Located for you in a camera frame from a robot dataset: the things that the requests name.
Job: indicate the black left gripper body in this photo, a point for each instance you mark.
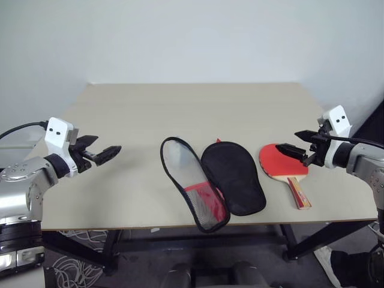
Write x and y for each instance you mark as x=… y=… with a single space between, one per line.
x=81 y=157

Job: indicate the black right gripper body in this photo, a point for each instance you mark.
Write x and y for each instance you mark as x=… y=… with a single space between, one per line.
x=320 y=147

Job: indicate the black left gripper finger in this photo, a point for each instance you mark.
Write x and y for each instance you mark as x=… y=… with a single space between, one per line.
x=89 y=140
x=108 y=153

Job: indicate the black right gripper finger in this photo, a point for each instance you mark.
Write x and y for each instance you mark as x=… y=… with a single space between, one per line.
x=307 y=135
x=294 y=151

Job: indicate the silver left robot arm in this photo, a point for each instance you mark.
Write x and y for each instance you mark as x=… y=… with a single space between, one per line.
x=21 y=180

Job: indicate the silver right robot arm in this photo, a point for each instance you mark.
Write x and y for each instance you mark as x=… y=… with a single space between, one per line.
x=364 y=162

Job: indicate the red table tennis paddle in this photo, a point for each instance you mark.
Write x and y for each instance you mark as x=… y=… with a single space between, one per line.
x=273 y=163

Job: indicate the black zippered paddle case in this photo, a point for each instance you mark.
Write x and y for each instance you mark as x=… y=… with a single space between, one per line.
x=237 y=180

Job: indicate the silver black robot torso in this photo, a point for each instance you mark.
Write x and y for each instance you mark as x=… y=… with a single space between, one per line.
x=18 y=243

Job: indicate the white shoe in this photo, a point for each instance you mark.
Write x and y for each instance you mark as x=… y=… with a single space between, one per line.
x=325 y=261

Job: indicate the black trouser leg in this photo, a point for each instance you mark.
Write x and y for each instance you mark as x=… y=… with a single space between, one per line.
x=349 y=268

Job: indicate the dark rounded grey shape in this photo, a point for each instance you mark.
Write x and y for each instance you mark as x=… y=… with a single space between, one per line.
x=249 y=274
x=178 y=276

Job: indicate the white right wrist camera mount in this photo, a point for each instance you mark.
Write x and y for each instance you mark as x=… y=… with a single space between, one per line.
x=339 y=120

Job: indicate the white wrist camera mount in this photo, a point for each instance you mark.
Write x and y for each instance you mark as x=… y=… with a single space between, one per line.
x=339 y=120
x=56 y=133

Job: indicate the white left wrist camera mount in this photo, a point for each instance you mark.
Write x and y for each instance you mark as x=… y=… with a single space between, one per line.
x=56 y=133

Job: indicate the black metal table frame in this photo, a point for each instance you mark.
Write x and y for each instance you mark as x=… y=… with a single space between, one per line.
x=315 y=238

